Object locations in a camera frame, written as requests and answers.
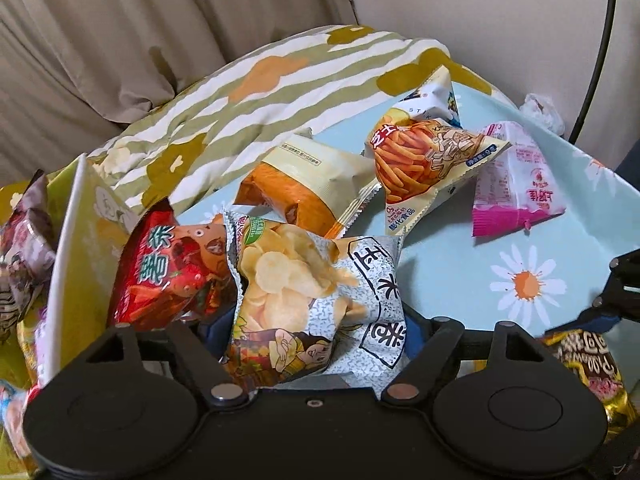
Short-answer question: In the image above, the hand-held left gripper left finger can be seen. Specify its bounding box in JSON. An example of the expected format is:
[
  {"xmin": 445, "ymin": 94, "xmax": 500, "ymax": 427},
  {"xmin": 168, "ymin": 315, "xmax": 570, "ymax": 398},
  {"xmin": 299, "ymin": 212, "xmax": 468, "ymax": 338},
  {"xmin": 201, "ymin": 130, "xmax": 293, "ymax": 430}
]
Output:
[{"xmin": 82, "ymin": 310, "xmax": 251, "ymax": 408}]

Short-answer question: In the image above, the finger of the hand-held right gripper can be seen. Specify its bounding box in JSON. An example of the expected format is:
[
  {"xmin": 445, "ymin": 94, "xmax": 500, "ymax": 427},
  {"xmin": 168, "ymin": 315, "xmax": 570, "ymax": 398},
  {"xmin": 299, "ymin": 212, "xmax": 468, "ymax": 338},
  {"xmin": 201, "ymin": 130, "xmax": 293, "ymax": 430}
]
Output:
[{"xmin": 575, "ymin": 247, "xmax": 640, "ymax": 333}]

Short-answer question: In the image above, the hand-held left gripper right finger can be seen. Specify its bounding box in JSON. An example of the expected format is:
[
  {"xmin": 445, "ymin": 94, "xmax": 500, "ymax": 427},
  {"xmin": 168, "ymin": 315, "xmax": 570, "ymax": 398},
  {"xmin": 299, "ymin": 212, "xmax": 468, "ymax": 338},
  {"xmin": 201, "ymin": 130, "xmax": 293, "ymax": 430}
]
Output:
[{"xmin": 380, "ymin": 310, "xmax": 558, "ymax": 406}]

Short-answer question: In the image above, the silver cartoon chips packet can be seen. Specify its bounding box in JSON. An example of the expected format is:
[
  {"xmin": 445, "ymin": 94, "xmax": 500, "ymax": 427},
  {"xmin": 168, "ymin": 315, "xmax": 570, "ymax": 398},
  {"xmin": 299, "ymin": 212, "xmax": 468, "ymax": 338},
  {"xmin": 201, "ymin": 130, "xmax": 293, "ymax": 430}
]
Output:
[{"xmin": 218, "ymin": 207, "xmax": 407, "ymax": 391}]

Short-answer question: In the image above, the gold and brown snack packet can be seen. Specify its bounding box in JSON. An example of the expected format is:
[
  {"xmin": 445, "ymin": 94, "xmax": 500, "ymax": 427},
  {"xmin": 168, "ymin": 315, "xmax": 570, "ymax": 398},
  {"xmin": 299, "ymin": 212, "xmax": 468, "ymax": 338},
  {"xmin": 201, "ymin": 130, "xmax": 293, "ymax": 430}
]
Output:
[{"xmin": 542, "ymin": 327, "xmax": 636, "ymax": 441}]

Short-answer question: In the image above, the yellow cardboard box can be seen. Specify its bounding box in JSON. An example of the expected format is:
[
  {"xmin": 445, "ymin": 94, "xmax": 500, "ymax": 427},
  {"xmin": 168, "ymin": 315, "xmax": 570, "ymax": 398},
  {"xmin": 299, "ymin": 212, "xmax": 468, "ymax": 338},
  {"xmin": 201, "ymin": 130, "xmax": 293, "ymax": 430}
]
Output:
[{"xmin": 15, "ymin": 157, "xmax": 146, "ymax": 386}]

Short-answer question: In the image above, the purple cartoon snack packet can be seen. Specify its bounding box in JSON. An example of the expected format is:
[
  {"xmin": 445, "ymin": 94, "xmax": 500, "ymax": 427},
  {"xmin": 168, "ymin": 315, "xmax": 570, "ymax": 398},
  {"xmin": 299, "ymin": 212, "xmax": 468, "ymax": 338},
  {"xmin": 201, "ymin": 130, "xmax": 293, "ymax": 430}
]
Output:
[{"xmin": 0, "ymin": 170, "xmax": 58, "ymax": 341}]

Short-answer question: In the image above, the light blue floral tablecloth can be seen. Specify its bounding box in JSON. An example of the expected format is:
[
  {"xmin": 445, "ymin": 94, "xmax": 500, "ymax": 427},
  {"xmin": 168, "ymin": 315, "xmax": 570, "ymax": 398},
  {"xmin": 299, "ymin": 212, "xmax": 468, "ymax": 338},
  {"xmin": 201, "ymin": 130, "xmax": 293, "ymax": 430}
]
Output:
[{"xmin": 165, "ymin": 80, "xmax": 640, "ymax": 411}]

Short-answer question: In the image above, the dark blue object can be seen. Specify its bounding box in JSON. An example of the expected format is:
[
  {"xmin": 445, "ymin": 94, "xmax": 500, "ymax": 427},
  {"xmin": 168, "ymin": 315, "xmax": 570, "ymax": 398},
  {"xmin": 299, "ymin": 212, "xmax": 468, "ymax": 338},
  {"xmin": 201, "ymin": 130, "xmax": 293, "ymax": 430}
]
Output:
[{"xmin": 614, "ymin": 147, "xmax": 640, "ymax": 183}]

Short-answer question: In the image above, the white and magenta snack packet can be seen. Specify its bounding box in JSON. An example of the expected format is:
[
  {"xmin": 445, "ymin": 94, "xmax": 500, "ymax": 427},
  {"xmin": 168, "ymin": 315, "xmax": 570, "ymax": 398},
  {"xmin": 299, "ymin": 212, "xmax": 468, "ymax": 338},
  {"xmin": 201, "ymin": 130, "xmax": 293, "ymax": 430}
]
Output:
[{"xmin": 471, "ymin": 121, "xmax": 567, "ymax": 237}]

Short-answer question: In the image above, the orange and white snack packet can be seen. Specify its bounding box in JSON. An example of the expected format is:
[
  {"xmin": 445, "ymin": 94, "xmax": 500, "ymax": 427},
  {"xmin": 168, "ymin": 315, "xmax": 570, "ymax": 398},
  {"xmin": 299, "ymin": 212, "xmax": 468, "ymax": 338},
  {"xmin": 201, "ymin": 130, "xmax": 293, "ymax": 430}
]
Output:
[{"xmin": 233, "ymin": 132, "xmax": 382, "ymax": 241}]

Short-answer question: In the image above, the orange sticks snack packet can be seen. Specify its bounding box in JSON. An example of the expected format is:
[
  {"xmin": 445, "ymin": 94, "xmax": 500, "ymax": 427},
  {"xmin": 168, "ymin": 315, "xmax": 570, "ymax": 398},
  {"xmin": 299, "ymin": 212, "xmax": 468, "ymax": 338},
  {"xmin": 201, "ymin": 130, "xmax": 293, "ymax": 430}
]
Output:
[{"xmin": 364, "ymin": 117, "xmax": 513, "ymax": 237}]

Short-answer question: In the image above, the white plastic bag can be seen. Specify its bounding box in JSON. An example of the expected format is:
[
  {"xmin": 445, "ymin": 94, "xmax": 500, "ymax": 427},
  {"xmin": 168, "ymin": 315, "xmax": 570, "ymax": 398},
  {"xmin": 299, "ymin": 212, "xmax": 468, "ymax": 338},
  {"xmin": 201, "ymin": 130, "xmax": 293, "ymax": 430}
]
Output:
[{"xmin": 519, "ymin": 92, "xmax": 566, "ymax": 135}]

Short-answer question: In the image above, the floral striped blanket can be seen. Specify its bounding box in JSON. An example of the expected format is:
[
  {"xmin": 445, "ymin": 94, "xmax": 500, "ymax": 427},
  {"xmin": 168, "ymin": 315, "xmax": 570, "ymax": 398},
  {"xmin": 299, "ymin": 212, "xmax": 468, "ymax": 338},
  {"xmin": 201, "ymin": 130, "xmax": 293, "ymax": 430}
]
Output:
[{"xmin": 0, "ymin": 25, "xmax": 516, "ymax": 221}]

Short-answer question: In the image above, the white and blue snack packet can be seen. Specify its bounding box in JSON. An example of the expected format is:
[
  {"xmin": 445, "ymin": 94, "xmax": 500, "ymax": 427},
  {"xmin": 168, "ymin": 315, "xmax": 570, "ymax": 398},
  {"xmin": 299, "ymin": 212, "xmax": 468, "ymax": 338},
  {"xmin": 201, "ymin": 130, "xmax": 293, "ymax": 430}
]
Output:
[{"xmin": 385, "ymin": 65, "xmax": 463, "ymax": 128}]

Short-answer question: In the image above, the black stand pole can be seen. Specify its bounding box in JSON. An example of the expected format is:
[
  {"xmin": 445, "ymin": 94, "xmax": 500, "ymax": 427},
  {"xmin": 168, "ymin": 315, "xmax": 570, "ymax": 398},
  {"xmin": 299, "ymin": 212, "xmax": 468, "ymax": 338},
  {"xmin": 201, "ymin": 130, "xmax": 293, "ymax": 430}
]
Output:
[{"xmin": 570, "ymin": 0, "xmax": 621, "ymax": 143}]

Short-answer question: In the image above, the beige curtain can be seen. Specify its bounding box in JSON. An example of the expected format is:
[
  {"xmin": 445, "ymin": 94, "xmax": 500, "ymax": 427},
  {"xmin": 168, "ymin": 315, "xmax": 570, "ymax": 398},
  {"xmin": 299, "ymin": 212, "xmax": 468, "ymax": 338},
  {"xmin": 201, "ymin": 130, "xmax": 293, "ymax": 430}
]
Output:
[{"xmin": 0, "ymin": 0, "xmax": 363, "ymax": 186}]

